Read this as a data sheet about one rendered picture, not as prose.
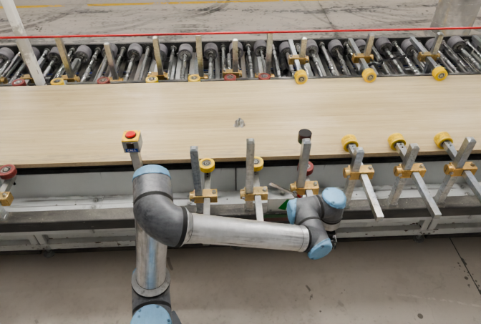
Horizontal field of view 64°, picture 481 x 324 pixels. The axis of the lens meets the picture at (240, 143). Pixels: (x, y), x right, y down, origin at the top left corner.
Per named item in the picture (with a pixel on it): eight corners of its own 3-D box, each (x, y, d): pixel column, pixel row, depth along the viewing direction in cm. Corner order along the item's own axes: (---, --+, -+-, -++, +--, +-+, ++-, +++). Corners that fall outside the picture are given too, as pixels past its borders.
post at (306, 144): (300, 211, 199) (311, 141, 167) (293, 211, 199) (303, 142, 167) (299, 205, 202) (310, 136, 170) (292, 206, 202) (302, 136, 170)
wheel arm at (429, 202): (439, 219, 166) (443, 213, 163) (431, 219, 166) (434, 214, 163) (399, 142, 203) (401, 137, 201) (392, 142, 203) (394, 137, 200)
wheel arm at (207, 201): (210, 246, 172) (209, 241, 169) (202, 247, 172) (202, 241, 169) (211, 176, 204) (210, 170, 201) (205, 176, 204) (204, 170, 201)
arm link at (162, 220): (140, 225, 98) (342, 244, 128) (139, 189, 107) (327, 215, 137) (129, 252, 105) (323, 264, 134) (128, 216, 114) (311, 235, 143)
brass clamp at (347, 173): (372, 180, 184) (375, 172, 181) (344, 181, 184) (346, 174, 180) (368, 171, 189) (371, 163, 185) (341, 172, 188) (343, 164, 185)
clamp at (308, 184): (318, 194, 190) (319, 187, 187) (290, 195, 190) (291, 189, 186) (316, 186, 194) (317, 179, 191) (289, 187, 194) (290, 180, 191)
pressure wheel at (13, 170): (3, 184, 199) (-6, 168, 191) (19, 176, 203) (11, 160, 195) (9, 192, 194) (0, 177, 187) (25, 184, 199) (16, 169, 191)
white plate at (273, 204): (316, 210, 198) (319, 197, 191) (266, 212, 197) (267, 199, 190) (316, 209, 198) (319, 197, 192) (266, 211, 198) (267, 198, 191)
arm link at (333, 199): (316, 187, 144) (341, 182, 145) (312, 208, 152) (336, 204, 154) (326, 206, 137) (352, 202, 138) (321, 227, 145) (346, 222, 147)
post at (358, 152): (345, 217, 204) (365, 151, 173) (338, 217, 204) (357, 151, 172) (343, 211, 207) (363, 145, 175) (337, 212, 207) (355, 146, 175)
